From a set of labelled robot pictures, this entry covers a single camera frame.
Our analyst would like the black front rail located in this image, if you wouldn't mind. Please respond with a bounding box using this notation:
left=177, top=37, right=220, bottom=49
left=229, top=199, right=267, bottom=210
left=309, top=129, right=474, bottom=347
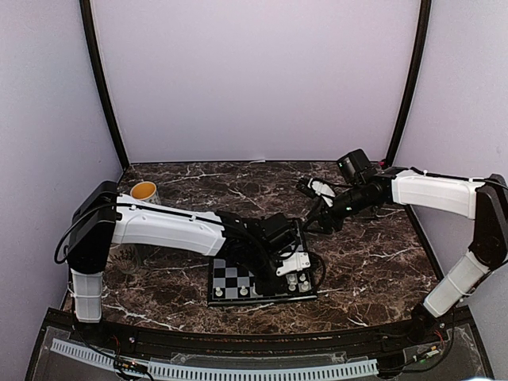
left=89, top=321, right=412, bottom=355

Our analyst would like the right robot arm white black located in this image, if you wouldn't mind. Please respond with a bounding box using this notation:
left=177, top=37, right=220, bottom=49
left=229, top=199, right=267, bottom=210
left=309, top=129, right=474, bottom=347
left=297, top=149, right=507, bottom=344

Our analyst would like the white bishop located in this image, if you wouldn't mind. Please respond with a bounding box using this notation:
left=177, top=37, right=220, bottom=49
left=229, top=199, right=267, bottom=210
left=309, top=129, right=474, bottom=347
left=287, top=274, right=298, bottom=292

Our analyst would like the white slotted cable duct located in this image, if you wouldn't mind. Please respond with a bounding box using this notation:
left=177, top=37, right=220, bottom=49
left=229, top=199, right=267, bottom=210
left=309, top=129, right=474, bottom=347
left=50, top=339, right=379, bottom=381

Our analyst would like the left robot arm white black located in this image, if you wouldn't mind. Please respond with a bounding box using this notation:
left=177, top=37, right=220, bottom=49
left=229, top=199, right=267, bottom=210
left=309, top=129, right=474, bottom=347
left=54, top=181, right=297, bottom=346

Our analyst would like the white mug orange inside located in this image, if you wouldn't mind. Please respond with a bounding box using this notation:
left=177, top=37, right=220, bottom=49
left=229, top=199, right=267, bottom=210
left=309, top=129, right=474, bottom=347
left=129, top=181, right=161, bottom=205

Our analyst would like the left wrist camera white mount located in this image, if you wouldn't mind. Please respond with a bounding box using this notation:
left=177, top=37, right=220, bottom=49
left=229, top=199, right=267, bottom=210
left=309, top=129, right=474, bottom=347
left=275, top=252, right=326, bottom=289

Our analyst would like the white mug floral pattern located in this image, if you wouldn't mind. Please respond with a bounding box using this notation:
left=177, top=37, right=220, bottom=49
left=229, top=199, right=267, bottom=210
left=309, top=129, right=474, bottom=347
left=108, top=244, right=142, bottom=275

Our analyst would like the right black frame post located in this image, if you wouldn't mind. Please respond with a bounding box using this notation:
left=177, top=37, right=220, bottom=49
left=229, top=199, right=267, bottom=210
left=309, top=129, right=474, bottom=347
left=385, top=0, right=432, bottom=165

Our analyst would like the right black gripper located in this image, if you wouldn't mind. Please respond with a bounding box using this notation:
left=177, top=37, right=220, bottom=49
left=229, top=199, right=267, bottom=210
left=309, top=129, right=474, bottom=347
left=302, top=183, right=377, bottom=234

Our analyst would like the black grey chess board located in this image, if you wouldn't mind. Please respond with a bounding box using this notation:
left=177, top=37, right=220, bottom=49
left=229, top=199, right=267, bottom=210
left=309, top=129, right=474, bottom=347
left=207, top=214, right=319, bottom=306

